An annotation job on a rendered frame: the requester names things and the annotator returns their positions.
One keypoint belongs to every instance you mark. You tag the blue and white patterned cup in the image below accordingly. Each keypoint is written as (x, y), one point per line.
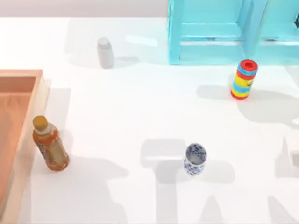
(195, 161)

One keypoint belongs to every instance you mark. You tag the pale grey bottle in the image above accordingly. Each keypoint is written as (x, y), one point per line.
(105, 54)

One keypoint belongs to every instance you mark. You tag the light blue rack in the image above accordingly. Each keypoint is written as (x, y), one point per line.
(210, 50)

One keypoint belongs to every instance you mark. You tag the stack of coloured rings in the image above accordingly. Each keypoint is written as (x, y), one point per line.
(243, 81)

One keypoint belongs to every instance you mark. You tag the orange bottle with yellow cap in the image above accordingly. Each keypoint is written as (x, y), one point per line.
(51, 149)

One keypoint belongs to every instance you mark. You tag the shallow salmon-coloured box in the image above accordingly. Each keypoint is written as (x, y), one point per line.
(14, 109)

